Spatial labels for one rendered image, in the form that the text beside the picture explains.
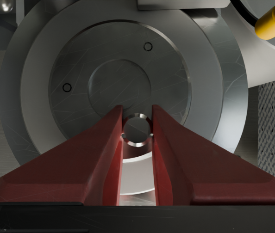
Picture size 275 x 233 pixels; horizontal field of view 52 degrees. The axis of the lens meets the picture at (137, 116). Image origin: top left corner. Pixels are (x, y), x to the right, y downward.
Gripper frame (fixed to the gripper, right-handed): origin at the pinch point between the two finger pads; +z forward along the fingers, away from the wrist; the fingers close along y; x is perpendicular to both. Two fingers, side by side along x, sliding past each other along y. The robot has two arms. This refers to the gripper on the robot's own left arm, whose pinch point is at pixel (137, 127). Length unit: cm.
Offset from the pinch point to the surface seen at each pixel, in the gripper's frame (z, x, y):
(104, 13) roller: 6.4, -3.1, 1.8
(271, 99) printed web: 20.7, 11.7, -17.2
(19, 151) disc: 2.5, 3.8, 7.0
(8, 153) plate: 26.7, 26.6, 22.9
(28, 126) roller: 2.7, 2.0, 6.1
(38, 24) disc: 6.9, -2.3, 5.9
